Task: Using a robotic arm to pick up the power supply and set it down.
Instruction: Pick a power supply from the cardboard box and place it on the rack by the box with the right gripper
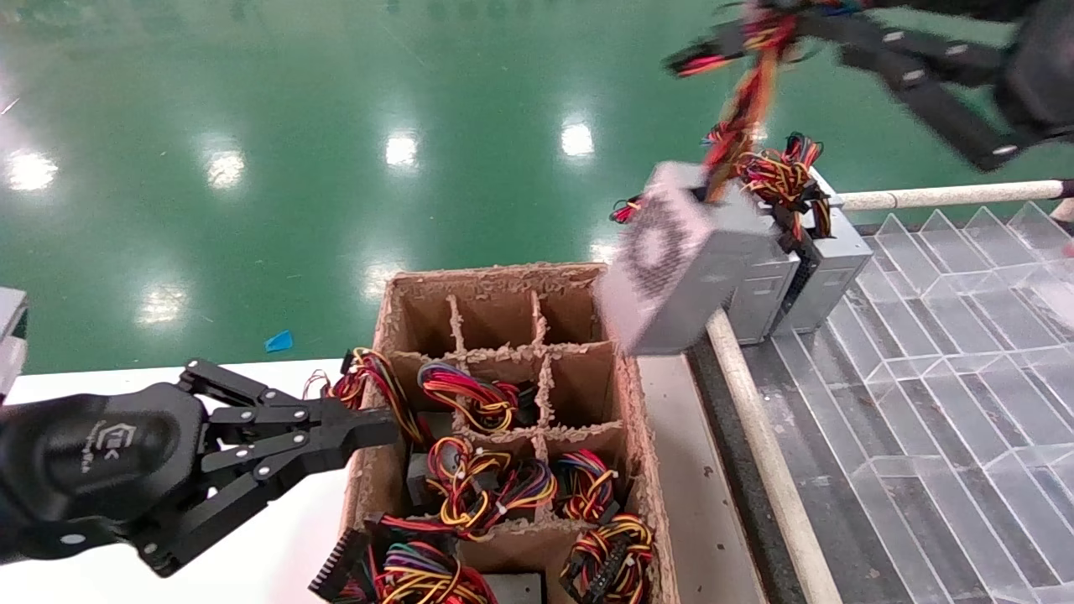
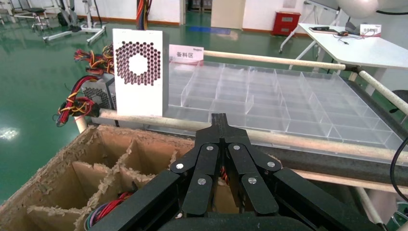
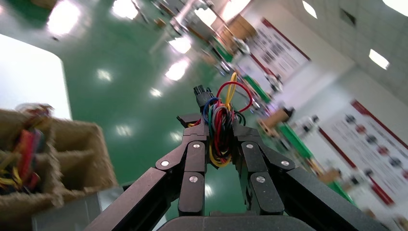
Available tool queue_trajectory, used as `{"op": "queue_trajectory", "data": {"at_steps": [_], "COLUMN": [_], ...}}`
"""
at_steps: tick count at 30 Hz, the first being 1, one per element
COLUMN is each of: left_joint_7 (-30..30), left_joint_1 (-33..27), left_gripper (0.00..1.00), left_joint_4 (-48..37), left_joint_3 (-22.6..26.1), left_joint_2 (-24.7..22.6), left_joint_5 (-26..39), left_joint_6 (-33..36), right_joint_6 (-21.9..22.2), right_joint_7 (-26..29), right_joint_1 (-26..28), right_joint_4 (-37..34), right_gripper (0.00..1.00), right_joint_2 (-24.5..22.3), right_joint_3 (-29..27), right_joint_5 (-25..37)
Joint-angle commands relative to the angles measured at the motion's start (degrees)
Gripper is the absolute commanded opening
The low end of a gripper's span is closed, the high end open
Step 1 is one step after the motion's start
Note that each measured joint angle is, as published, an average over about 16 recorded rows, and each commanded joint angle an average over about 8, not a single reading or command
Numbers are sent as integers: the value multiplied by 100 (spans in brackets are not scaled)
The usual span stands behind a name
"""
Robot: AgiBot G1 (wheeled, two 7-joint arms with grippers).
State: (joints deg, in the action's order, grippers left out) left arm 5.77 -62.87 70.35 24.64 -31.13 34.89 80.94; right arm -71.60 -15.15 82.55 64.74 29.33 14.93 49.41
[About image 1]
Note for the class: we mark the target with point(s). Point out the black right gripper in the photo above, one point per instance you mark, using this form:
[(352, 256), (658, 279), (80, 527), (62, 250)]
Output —
[(1045, 75)]

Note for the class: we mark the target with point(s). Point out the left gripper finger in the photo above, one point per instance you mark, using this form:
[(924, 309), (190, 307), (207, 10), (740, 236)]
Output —
[(352, 418)]

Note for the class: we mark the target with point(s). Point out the transparent plastic divider rack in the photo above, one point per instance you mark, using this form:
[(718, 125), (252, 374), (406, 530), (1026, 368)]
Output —
[(923, 377)]

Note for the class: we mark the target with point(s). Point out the blue plastic scrap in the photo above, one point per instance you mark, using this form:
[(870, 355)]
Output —
[(279, 342)]

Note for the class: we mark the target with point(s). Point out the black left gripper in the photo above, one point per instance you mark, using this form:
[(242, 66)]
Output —
[(101, 457)]

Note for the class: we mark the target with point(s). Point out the black rack side rail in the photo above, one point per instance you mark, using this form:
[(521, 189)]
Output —
[(738, 470)]

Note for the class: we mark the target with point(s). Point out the brown cardboard divider box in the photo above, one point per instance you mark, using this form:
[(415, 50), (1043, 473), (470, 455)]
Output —
[(495, 310)]

